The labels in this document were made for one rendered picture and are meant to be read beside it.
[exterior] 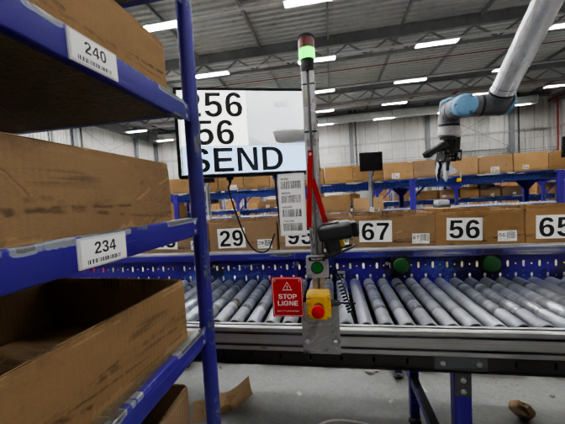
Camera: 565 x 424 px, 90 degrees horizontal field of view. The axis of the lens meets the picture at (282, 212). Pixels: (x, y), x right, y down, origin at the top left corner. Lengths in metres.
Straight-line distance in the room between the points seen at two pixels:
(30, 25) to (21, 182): 0.13
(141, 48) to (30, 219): 0.30
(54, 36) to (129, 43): 0.16
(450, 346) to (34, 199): 1.02
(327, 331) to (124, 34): 0.88
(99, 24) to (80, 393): 0.42
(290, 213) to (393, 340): 0.50
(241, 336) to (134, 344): 0.63
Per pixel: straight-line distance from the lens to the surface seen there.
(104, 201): 0.41
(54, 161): 0.37
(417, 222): 1.55
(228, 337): 1.07
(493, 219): 1.67
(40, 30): 0.35
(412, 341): 1.03
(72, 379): 0.40
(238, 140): 1.00
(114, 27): 0.49
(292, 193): 0.89
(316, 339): 1.00
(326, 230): 0.83
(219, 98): 1.05
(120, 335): 0.43
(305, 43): 1.00
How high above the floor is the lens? 1.17
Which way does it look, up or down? 3 degrees down
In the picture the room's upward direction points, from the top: 3 degrees counter-clockwise
